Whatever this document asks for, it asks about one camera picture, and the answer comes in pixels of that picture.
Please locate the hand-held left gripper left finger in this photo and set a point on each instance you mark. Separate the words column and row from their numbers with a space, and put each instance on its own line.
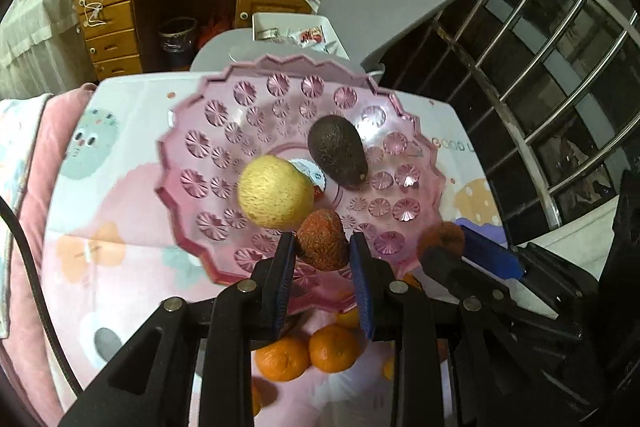
column 282, row 287

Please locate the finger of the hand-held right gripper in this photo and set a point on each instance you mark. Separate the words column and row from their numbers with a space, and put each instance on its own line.
column 450, row 272
column 490, row 252

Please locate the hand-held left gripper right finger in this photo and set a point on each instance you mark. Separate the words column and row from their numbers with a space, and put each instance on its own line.
column 363, row 292

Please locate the group of orange tangerines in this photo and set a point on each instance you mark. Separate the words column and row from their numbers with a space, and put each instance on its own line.
column 332, row 349

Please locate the pink glass fruit bowl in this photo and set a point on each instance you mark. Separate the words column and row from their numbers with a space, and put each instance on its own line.
column 215, row 157

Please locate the yellow pear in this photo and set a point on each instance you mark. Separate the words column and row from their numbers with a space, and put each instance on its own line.
column 275, row 192

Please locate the dark avocado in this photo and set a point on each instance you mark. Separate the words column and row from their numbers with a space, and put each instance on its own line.
column 335, row 152

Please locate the cartoon printed tablecloth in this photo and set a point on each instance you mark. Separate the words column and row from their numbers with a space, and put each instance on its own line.
column 110, row 227

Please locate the metal window grille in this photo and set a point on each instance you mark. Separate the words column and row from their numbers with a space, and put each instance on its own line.
column 550, row 57

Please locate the white tray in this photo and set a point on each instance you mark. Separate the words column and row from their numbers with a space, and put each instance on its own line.
column 280, row 24

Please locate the dark waste bin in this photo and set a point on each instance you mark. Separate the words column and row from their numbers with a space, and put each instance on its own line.
column 176, row 42

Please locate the pastel patterned blanket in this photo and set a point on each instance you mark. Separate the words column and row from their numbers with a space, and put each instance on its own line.
column 12, row 167

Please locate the white lace cloth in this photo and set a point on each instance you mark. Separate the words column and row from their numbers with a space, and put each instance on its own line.
column 40, row 22

